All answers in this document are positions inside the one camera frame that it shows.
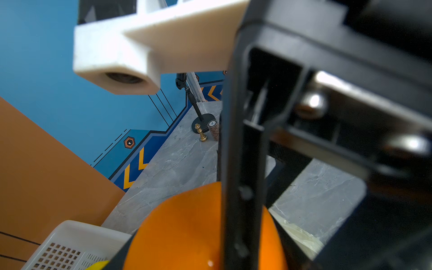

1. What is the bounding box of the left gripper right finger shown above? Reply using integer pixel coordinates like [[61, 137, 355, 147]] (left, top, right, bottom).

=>
[[219, 1, 432, 270]]

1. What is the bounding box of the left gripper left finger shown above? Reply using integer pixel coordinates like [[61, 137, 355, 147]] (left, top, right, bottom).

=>
[[102, 232, 137, 270]]

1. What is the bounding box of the translucent printed plastic bag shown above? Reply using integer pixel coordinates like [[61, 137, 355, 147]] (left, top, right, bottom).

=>
[[269, 209, 324, 259]]

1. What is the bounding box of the yellow banana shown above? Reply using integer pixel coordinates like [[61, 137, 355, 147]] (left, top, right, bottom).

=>
[[85, 261, 110, 270]]

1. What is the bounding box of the white perforated plastic basket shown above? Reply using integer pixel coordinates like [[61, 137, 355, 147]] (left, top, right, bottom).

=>
[[22, 220, 131, 270]]

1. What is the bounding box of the small brown cork cylinder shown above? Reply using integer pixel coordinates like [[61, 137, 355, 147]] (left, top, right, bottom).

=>
[[208, 120, 219, 141]]

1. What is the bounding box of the small brass figurine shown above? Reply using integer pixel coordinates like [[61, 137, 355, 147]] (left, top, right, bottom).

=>
[[195, 124, 208, 142]]

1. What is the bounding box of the black round-base lamp stand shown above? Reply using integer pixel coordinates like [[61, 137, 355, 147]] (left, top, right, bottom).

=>
[[175, 72, 217, 135]]

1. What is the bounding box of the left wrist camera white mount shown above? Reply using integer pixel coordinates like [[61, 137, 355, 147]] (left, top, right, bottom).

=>
[[73, 1, 249, 95]]

